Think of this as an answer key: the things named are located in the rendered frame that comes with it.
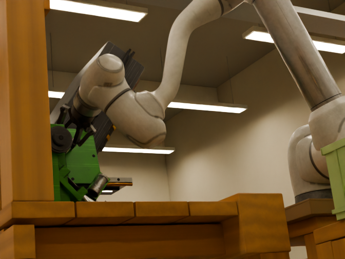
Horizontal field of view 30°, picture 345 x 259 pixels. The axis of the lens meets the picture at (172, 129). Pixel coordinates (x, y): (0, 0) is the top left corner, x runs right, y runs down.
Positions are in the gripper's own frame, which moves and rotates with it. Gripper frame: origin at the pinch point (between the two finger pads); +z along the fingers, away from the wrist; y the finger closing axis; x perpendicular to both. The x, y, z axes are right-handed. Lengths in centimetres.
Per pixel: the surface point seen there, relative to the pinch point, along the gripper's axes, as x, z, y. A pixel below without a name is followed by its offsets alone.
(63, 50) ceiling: -510, 514, 180
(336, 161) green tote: 12, -73, -58
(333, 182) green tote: 14, -70, -61
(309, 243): 2, -37, -74
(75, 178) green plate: 5.4, 4.3, -9.8
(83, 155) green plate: -3.7, 4.4, -6.7
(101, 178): 1.6, 0.8, -16.5
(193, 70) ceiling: -675, 532, 22
